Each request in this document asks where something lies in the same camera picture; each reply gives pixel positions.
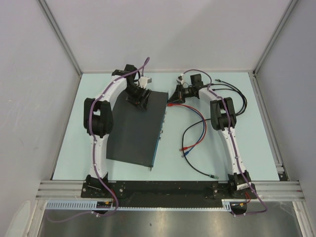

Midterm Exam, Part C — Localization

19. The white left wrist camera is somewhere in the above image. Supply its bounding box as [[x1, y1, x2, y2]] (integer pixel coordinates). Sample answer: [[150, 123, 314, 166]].
[[138, 76, 152, 88]]

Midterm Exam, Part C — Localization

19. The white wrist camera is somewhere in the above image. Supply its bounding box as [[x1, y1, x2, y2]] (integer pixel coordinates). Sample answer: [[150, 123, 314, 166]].
[[176, 73, 185, 85], [138, 76, 152, 88]]

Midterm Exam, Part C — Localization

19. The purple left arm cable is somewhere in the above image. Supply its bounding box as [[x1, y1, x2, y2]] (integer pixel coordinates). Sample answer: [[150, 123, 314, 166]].
[[46, 57, 151, 223]]

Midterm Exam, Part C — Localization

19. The grey slotted cable duct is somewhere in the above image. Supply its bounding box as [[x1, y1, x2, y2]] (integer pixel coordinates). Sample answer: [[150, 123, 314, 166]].
[[45, 200, 231, 212]]

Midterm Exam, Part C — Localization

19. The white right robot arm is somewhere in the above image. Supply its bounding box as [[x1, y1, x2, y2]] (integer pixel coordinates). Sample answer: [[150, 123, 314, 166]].
[[167, 71, 256, 198]]

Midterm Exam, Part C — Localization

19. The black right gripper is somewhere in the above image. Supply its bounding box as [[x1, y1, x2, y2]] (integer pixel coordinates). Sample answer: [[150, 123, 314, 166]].
[[168, 84, 194, 105]]

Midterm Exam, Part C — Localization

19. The black ethernet cable long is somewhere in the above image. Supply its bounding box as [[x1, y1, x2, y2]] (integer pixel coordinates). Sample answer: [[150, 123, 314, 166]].
[[181, 118, 219, 181]]

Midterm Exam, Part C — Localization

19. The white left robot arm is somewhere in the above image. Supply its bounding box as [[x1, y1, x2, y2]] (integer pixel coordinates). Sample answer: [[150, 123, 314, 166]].
[[83, 64, 152, 180]]

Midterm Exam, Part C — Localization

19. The aluminium frame rail front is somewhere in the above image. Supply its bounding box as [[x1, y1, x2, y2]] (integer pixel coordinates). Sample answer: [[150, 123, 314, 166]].
[[36, 181, 305, 201]]

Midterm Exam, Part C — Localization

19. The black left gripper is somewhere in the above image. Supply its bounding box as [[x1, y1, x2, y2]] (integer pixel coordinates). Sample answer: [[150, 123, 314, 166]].
[[124, 83, 151, 111]]

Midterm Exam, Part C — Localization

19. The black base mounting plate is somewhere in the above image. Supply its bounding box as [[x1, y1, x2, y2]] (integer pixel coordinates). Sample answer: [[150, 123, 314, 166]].
[[80, 175, 257, 214]]

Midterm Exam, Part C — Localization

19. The blue ethernet cable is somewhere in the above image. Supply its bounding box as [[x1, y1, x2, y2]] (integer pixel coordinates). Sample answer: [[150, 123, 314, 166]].
[[170, 102, 207, 157]]

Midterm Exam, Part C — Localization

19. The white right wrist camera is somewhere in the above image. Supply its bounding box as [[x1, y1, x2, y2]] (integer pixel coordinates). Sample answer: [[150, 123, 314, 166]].
[[176, 73, 185, 85]]

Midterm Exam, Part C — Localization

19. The red ethernet cable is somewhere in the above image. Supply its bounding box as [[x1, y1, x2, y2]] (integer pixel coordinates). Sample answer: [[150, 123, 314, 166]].
[[166, 103, 207, 152]]

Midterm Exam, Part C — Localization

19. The dark network switch box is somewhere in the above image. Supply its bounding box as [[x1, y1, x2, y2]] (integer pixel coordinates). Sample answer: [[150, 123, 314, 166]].
[[106, 91, 168, 168]]

